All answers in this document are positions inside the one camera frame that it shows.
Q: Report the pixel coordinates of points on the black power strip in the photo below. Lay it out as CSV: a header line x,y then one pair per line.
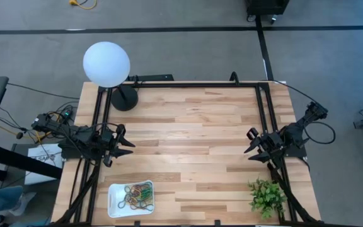
x,y
67,114

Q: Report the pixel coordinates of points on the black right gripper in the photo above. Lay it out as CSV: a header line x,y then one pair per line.
x,y
271,143

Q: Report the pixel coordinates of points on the white globe lamp black stand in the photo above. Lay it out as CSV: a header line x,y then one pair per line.
x,y
106,63

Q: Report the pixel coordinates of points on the large teal rubber band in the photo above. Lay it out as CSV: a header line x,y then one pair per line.
x,y
120,205

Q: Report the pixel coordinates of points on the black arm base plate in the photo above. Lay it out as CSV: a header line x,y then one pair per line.
x,y
298,153
71,155

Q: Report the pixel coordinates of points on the white paper sheet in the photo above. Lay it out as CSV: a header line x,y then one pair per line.
x,y
36,176

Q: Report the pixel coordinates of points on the black mounting plate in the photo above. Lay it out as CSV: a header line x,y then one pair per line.
x,y
156,77

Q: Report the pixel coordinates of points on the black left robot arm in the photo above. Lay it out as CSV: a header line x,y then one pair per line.
x,y
74,135

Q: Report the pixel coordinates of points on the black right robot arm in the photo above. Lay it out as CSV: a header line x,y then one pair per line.
x,y
295,130

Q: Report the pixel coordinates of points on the black wheeled cart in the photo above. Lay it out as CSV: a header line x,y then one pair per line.
x,y
266,6

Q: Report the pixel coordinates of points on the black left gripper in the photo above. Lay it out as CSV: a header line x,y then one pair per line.
x,y
107,145

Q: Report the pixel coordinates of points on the white plastic bin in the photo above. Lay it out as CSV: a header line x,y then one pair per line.
x,y
113,211

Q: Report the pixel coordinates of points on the black aluminium table frame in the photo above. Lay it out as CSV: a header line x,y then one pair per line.
x,y
184,85

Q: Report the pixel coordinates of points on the green artificial plant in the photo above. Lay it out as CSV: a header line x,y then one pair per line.
x,y
266,197

